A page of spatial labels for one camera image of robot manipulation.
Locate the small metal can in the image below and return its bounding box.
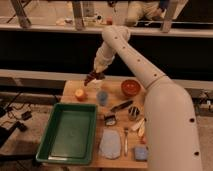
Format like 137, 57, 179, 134
128, 106, 140, 121

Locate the blue sponge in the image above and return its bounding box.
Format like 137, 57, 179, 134
134, 147, 148, 161

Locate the black marker pen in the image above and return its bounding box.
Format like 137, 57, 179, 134
110, 100, 133, 112

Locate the orange apple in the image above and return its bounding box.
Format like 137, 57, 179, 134
74, 89, 87, 101

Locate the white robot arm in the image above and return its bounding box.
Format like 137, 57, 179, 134
85, 25, 203, 171

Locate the light blue cloth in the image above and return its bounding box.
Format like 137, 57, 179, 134
99, 129, 121, 160

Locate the wooden table board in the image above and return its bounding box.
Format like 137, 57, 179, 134
42, 79, 149, 169

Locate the white plastic utensil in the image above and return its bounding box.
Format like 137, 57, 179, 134
131, 118, 144, 131

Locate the metal fork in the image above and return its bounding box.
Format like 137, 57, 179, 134
124, 127, 128, 156

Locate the red bowl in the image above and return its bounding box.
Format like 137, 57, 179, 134
121, 79, 141, 97

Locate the person in background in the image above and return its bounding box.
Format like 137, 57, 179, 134
125, 0, 169, 26

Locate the blue paper cup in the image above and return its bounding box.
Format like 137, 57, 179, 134
96, 91, 108, 106

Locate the green plastic tray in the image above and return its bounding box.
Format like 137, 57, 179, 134
36, 103, 97, 165

